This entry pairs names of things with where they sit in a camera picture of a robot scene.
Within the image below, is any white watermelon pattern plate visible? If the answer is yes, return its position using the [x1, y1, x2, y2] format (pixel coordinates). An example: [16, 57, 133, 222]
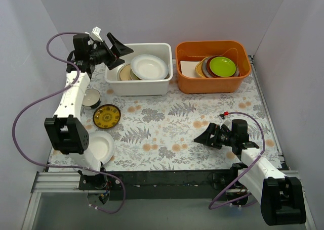
[117, 67, 122, 81]

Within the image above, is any beige bird pattern plate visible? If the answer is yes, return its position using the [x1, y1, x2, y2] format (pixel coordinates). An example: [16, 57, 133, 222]
[119, 64, 132, 81]

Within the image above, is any white deep plate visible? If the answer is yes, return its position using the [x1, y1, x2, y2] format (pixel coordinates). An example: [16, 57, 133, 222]
[131, 54, 168, 80]
[88, 131, 115, 164]

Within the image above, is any small yellow black dish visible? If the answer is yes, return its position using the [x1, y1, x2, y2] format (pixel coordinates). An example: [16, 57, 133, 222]
[93, 104, 121, 129]

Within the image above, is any beige green floral plate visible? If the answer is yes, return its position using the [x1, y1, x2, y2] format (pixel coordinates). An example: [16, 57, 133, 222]
[130, 69, 135, 80]

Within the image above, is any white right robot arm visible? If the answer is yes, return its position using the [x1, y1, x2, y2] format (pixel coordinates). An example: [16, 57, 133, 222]
[194, 119, 306, 225]

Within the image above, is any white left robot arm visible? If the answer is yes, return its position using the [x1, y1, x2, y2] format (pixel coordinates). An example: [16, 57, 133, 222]
[44, 32, 133, 190]

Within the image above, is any white plastic bin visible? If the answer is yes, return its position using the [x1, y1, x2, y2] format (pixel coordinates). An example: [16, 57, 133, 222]
[104, 43, 173, 96]

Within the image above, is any orange plastic bin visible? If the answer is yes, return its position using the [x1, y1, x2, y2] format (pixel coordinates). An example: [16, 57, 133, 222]
[175, 40, 252, 94]

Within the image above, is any stack of plates in bin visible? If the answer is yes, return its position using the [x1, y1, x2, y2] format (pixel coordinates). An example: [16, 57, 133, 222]
[195, 56, 239, 78]

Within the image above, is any green plate in orange bin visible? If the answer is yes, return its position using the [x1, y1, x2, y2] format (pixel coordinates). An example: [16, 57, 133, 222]
[209, 57, 236, 77]

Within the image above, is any white paper in orange bin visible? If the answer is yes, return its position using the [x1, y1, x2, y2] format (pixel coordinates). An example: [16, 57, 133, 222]
[180, 61, 199, 78]

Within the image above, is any small white dark bowl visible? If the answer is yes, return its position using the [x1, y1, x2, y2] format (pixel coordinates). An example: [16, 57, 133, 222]
[82, 88, 101, 109]

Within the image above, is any floral patterned table mat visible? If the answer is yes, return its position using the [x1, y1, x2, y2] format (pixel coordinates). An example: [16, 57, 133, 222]
[48, 60, 284, 172]

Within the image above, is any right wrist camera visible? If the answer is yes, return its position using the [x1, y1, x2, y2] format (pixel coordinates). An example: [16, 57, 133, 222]
[231, 119, 249, 143]

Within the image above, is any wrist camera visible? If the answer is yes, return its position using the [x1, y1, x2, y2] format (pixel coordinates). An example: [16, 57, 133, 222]
[231, 119, 249, 143]
[73, 33, 91, 60]

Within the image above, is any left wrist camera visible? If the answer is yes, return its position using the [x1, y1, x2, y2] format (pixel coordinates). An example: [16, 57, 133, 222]
[73, 33, 91, 60]

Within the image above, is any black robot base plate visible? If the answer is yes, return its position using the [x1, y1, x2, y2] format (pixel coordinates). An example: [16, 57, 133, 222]
[78, 170, 254, 202]

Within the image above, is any aluminium frame rail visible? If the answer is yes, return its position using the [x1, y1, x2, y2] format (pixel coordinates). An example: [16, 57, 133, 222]
[32, 171, 84, 193]

